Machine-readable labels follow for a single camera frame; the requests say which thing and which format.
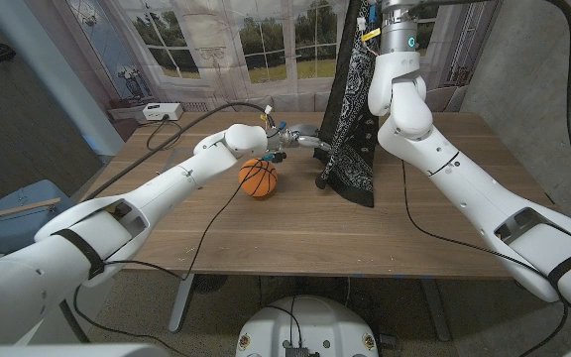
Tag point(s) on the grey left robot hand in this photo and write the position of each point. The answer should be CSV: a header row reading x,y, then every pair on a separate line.
x,y
300,138

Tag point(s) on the black paisley bandana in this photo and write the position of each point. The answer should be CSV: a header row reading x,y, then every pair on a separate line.
x,y
355,124

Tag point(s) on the orange basketball toy ball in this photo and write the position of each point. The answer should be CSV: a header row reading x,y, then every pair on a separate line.
x,y
261,184

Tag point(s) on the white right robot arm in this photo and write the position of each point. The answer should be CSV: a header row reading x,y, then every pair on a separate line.
x,y
464,188

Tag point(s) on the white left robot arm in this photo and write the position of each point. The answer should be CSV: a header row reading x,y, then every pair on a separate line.
x,y
166,183

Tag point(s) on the printed window backdrop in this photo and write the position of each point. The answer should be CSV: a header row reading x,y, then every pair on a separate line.
x,y
265,30

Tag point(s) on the white power box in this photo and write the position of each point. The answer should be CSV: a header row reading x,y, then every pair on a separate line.
x,y
161,111

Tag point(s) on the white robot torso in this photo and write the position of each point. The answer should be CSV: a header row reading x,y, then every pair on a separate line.
x,y
310,322

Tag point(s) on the grey table leg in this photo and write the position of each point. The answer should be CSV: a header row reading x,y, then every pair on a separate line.
x,y
436,310
180,302

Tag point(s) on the white round pillar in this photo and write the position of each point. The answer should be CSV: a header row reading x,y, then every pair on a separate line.
x,y
52,74

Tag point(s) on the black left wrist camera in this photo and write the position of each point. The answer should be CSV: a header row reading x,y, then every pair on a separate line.
x,y
275,157

